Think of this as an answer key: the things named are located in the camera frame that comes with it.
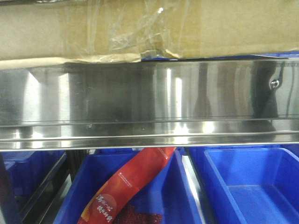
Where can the steel shelf front rail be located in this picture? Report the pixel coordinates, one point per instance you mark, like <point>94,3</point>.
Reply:
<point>150,104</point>

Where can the blue bin with package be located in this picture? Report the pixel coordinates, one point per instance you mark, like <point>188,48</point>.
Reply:
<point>168,194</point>

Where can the empty blue bin right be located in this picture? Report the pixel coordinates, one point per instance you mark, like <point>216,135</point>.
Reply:
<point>250,185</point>

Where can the brown cardboard carton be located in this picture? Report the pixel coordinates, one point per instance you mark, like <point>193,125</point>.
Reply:
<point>51,32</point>

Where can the red snack package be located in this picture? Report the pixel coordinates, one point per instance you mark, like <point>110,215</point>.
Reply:
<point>124,184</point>

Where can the blue bin lower left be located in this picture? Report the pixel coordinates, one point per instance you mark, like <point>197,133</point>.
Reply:
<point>27,169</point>

